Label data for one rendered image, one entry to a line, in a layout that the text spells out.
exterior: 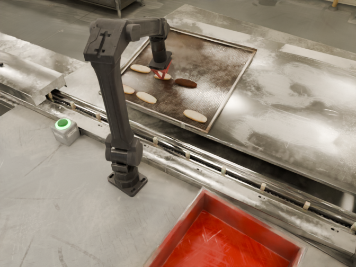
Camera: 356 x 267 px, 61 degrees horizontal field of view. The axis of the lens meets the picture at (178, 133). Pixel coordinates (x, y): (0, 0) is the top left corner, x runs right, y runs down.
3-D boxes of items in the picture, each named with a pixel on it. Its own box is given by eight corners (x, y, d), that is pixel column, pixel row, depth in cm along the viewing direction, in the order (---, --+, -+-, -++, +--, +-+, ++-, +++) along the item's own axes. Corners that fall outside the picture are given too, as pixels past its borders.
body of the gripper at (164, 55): (172, 55, 125) (170, 40, 119) (163, 71, 120) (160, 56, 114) (158, 52, 127) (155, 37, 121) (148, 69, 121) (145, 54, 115)
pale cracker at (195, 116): (181, 115, 117) (181, 113, 116) (186, 108, 118) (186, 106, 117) (204, 124, 113) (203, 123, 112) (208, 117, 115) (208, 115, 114)
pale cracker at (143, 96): (134, 96, 125) (133, 94, 124) (140, 90, 127) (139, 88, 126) (152, 105, 121) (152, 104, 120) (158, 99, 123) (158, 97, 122)
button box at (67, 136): (56, 145, 121) (47, 126, 113) (70, 133, 126) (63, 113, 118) (71, 153, 118) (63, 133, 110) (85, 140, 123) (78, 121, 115)
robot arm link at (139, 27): (89, 42, 75) (131, 46, 73) (88, 17, 72) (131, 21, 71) (143, 31, 114) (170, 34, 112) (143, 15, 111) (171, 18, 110)
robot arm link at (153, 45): (146, 38, 111) (161, 39, 110) (151, 27, 115) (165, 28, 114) (149, 53, 117) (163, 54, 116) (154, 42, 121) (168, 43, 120)
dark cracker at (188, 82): (173, 83, 127) (172, 81, 126) (177, 77, 129) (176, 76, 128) (195, 89, 124) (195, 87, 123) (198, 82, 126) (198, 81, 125)
